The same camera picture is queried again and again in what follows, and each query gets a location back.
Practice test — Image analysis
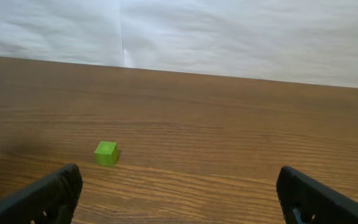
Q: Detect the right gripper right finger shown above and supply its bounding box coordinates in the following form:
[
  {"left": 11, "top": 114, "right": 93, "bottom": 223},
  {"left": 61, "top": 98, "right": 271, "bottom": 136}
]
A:
[{"left": 275, "top": 166, "right": 358, "bottom": 224}]

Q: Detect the green cube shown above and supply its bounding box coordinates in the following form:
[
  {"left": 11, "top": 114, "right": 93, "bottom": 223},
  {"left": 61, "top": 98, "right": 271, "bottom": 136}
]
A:
[{"left": 94, "top": 141, "right": 120, "bottom": 167}]

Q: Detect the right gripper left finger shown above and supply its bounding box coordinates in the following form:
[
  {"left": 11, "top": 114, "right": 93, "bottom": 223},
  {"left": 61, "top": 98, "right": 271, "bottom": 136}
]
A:
[{"left": 0, "top": 163, "right": 84, "bottom": 224}]

